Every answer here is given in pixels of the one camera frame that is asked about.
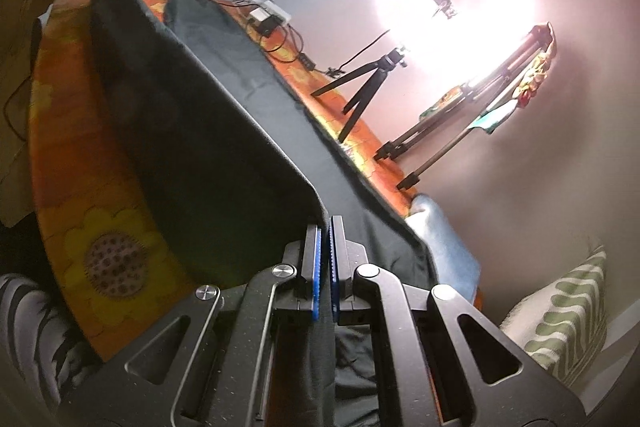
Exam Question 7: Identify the dark green pants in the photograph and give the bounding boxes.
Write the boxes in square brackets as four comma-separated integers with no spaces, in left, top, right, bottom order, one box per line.
[91,0,434,426]

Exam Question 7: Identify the folded light blue cloth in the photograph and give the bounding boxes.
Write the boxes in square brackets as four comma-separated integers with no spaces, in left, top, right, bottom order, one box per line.
[406,193,480,303]

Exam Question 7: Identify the white green patterned pillow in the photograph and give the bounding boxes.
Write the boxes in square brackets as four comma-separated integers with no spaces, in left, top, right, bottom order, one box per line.
[500,245,608,387]

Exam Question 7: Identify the orange floral bedsheet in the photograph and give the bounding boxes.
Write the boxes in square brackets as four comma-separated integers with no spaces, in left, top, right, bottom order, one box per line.
[29,0,412,380]

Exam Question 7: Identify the black white striped cushion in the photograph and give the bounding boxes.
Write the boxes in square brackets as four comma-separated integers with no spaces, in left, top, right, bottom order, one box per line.
[1,273,102,413]

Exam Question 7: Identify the white power strip with adapter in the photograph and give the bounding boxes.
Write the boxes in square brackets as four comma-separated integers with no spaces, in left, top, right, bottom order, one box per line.
[246,0,292,37]

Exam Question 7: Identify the large silver black tripod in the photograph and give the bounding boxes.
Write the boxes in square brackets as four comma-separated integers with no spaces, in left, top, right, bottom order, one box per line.
[374,25,537,191]

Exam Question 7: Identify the colourful cloth on tripod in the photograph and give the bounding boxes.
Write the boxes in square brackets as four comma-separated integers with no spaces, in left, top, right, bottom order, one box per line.
[466,23,558,134]

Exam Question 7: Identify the small black tripod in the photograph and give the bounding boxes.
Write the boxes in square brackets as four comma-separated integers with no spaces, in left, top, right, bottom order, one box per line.
[310,46,407,143]

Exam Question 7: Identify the black cable on bed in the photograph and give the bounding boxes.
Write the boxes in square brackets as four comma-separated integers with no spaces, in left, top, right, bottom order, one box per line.
[219,0,352,78]

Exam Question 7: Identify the phone in ring light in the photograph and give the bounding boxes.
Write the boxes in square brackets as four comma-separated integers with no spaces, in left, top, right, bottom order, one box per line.
[433,0,456,20]

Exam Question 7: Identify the bright ring light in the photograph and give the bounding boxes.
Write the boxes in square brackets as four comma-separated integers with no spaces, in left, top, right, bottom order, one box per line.
[372,0,541,106]

